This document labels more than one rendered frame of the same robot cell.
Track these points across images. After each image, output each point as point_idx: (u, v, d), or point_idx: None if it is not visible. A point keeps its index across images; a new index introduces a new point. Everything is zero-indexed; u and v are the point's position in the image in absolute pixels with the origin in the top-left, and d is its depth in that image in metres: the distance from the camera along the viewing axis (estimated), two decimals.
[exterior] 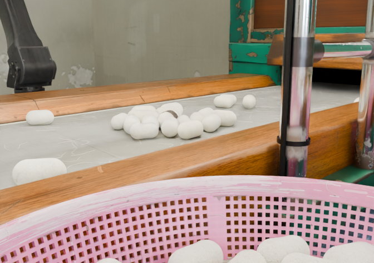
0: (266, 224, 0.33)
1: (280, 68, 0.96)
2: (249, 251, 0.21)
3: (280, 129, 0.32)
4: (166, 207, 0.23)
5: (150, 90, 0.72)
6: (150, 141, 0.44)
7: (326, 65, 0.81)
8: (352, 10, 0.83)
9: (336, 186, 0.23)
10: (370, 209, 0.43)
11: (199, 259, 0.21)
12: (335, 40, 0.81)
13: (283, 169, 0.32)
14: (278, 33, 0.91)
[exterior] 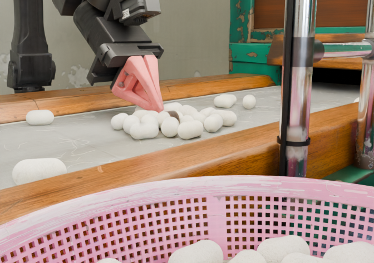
0: (266, 224, 0.33)
1: (280, 68, 0.96)
2: (249, 251, 0.21)
3: (280, 129, 0.32)
4: (166, 207, 0.23)
5: None
6: (150, 141, 0.44)
7: (326, 65, 0.81)
8: (352, 10, 0.83)
9: (336, 186, 0.23)
10: (370, 209, 0.43)
11: (199, 259, 0.21)
12: (335, 40, 0.81)
13: (283, 169, 0.32)
14: (278, 33, 0.91)
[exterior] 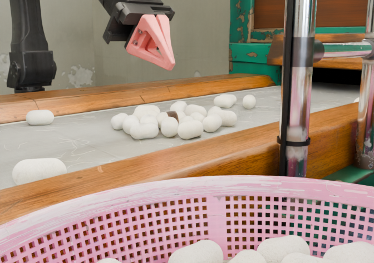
0: (266, 224, 0.33)
1: (280, 68, 0.96)
2: (249, 251, 0.21)
3: (280, 129, 0.32)
4: (166, 207, 0.23)
5: (150, 90, 0.72)
6: (150, 141, 0.44)
7: (326, 65, 0.81)
8: (352, 10, 0.83)
9: (336, 186, 0.23)
10: (370, 209, 0.43)
11: (199, 259, 0.21)
12: (335, 40, 0.81)
13: (283, 169, 0.32)
14: (278, 33, 0.91)
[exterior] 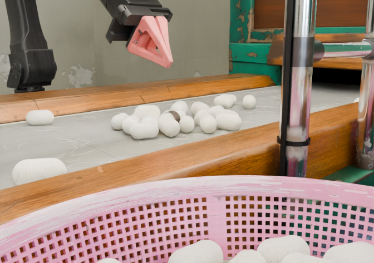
0: (266, 224, 0.33)
1: (280, 68, 0.96)
2: (249, 251, 0.21)
3: (280, 129, 0.32)
4: (166, 207, 0.23)
5: (150, 90, 0.72)
6: (150, 141, 0.44)
7: (326, 65, 0.81)
8: (352, 10, 0.83)
9: (336, 186, 0.23)
10: (370, 209, 0.43)
11: (199, 259, 0.21)
12: (335, 40, 0.81)
13: (283, 169, 0.32)
14: (278, 33, 0.91)
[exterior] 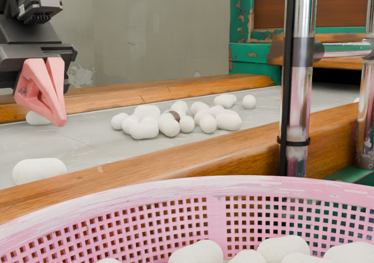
0: (266, 224, 0.33)
1: (280, 68, 0.96)
2: (249, 251, 0.21)
3: (280, 129, 0.32)
4: (166, 207, 0.23)
5: (150, 90, 0.72)
6: (150, 141, 0.44)
7: (326, 65, 0.81)
8: (352, 10, 0.83)
9: (336, 186, 0.23)
10: (370, 209, 0.43)
11: (199, 259, 0.21)
12: (335, 40, 0.81)
13: (283, 169, 0.32)
14: (278, 33, 0.91)
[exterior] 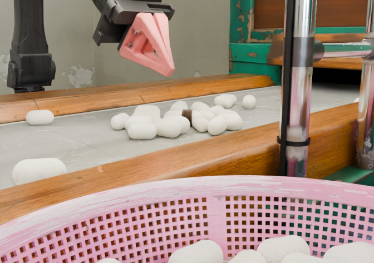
0: (266, 224, 0.33)
1: (280, 68, 0.96)
2: (249, 251, 0.21)
3: (280, 129, 0.32)
4: (166, 207, 0.23)
5: (150, 90, 0.72)
6: (150, 141, 0.44)
7: (326, 65, 0.81)
8: (352, 10, 0.83)
9: (336, 186, 0.23)
10: (370, 209, 0.43)
11: (199, 259, 0.21)
12: (335, 40, 0.81)
13: (283, 169, 0.32)
14: (278, 33, 0.91)
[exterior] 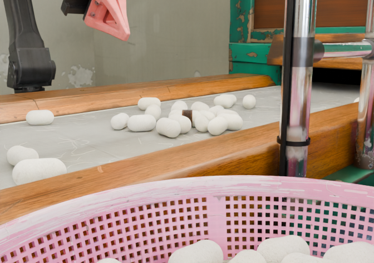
0: (266, 224, 0.33)
1: (280, 68, 0.96)
2: (249, 251, 0.21)
3: (280, 129, 0.32)
4: (166, 207, 0.23)
5: (150, 90, 0.72)
6: (150, 141, 0.44)
7: (326, 65, 0.81)
8: (352, 10, 0.83)
9: (336, 186, 0.23)
10: (370, 209, 0.43)
11: (199, 259, 0.21)
12: (335, 40, 0.81)
13: (283, 169, 0.32)
14: (278, 33, 0.91)
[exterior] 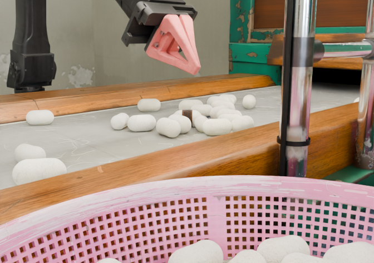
0: (266, 224, 0.33)
1: (280, 68, 0.96)
2: (249, 251, 0.21)
3: (280, 129, 0.32)
4: (166, 207, 0.23)
5: (150, 90, 0.72)
6: (150, 141, 0.44)
7: (326, 65, 0.81)
8: (352, 10, 0.83)
9: (336, 186, 0.23)
10: (370, 209, 0.43)
11: (199, 259, 0.21)
12: (335, 40, 0.81)
13: (283, 169, 0.32)
14: (278, 33, 0.91)
